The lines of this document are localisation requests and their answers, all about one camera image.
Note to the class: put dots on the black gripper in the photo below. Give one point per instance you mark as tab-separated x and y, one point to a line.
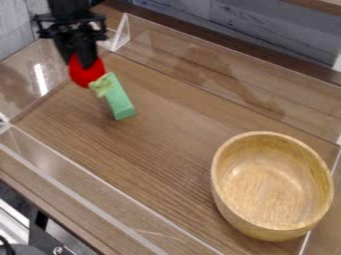
88	22

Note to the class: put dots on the red plush strawberry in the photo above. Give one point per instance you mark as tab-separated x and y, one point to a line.
94	78

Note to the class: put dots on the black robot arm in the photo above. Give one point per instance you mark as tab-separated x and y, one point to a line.
65	8

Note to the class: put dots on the green rectangular block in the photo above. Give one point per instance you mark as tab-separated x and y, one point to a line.
118	99

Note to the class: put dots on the black table clamp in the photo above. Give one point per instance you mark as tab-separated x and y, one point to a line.
41	239

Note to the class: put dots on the wooden bowl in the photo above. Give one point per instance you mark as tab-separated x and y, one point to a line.
272	185

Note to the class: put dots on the clear acrylic corner bracket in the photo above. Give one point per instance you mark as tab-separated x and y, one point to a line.
120	37

